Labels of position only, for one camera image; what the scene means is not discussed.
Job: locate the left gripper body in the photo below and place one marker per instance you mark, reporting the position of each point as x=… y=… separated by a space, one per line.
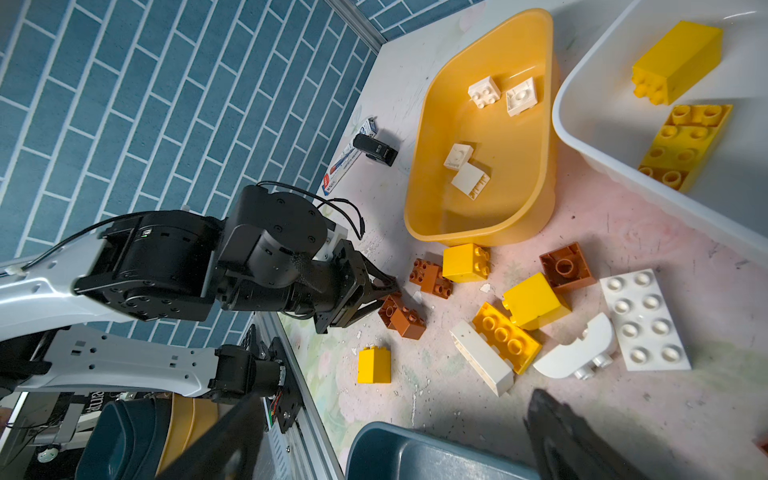
x=329 y=287

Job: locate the white curved lego piece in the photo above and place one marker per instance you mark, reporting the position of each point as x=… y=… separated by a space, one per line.
x=594 y=349

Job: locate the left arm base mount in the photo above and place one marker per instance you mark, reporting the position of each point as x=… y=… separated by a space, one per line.
x=275 y=379

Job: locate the yellow lego by bin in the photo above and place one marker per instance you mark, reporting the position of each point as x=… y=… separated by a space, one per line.
x=466 y=263

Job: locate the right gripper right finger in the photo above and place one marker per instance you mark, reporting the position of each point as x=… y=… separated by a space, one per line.
x=565 y=446

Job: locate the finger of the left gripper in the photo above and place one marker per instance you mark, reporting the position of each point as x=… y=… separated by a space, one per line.
x=351 y=313
x=377 y=280

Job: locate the yellow long lego brick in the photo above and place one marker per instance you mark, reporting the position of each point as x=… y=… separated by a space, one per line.
x=510 y=342

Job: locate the white lego block front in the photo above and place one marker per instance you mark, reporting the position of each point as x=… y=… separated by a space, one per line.
x=470 y=180

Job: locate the white flat lego plate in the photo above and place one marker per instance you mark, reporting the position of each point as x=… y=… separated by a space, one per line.
x=645 y=330

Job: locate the white plastic bin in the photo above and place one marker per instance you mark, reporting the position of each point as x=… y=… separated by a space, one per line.
x=596 y=113

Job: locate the toothpaste tube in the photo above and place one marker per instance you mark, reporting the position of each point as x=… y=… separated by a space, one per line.
x=338 y=167

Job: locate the yellow studded lego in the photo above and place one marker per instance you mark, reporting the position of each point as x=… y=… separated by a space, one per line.
x=681 y=148

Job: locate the black stapler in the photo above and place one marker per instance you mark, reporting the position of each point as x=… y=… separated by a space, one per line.
x=375 y=149

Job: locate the brown lego pair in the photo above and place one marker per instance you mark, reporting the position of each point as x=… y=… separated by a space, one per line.
x=429 y=277

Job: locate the brown square lego right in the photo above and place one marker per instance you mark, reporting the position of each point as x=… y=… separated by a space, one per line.
x=566 y=269

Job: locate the brown lego cluster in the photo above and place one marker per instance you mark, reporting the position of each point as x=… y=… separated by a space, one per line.
x=397 y=316

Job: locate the yellow lego block centre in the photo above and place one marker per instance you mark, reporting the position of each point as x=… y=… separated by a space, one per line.
x=534 y=304

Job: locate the yellow lego cube front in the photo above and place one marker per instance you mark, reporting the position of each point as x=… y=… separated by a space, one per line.
x=374 y=365

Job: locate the white long lego brick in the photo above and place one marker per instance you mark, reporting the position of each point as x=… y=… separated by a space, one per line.
x=489 y=365

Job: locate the yellow lego cube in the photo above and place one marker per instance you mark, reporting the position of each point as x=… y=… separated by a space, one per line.
x=679 y=60
x=374 y=365

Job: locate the yellow plastic bin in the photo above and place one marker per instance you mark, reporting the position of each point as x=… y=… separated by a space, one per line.
x=517 y=153

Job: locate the small white lego tile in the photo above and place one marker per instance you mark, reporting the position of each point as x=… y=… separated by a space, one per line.
x=458 y=155
x=484 y=92
x=521 y=97

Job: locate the teal plastic bin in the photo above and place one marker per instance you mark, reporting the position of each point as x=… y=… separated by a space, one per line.
x=384 y=451

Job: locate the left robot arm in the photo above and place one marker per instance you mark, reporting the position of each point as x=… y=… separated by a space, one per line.
x=275 y=252

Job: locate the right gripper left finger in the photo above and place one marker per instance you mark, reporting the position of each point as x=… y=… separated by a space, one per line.
x=229 y=450

